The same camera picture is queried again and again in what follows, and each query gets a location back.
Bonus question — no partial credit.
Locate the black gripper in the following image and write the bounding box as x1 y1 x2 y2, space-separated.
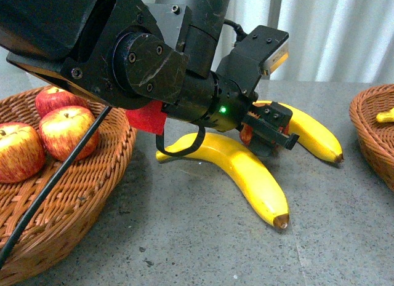
163 49 299 157

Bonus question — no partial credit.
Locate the yellow banana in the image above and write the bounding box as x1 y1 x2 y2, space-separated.
255 100 344 164
155 132 291 230

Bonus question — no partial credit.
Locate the dark red apple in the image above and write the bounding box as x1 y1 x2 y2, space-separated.
239 122 253 148

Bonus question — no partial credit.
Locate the red tape piece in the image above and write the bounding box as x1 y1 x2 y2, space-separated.
125 100 167 135

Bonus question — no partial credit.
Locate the right brown wicker basket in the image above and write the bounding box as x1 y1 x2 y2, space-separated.
349 84 393 190

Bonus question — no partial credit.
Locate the brown wicker basket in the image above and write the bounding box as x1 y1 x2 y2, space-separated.
1 87 137 285
349 84 393 190

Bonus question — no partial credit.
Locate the grey curtain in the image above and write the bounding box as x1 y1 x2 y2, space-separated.
227 0 393 84

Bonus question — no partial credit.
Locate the banana in right basket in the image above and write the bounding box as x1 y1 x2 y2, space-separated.
376 108 394 124

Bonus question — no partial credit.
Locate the left brown wicker basket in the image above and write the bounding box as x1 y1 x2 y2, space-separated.
1 87 137 285

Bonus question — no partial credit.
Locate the red yellow apple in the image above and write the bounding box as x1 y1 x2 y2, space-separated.
39 106 95 161

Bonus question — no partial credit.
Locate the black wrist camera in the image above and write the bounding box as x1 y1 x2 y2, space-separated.
232 25 289 76

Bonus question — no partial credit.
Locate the black cable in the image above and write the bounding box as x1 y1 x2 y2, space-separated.
0 106 112 262

